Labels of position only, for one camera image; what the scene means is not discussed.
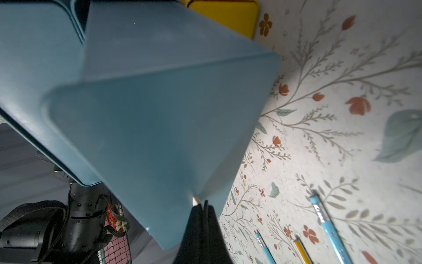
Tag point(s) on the yellow lower drawer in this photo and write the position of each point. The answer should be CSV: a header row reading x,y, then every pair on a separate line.
x,y
238,15

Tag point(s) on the yellow pencil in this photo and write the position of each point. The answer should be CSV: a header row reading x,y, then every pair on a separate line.
x,y
302,251

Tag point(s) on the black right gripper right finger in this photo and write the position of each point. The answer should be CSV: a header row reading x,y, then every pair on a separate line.
x,y
214,247

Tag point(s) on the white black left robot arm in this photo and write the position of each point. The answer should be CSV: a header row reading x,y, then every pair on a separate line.
x,y
89,229

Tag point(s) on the teal drawer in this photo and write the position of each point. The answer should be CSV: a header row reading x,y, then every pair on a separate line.
x,y
165,109

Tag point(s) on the light blue pencil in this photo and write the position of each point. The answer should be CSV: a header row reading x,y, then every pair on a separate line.
x,y
264,248
330,230

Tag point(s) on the floral patterned table mat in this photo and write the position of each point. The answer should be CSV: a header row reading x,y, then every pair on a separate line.
x,y
343,121

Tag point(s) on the black wire wall basket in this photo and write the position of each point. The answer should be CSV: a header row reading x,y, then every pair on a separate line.
x,y
118,250

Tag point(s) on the teal drawer cabinet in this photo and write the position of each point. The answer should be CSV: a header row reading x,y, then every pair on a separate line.
x,y
41,49

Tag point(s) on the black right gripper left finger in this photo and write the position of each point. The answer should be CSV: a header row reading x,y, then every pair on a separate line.
x,y
190,250

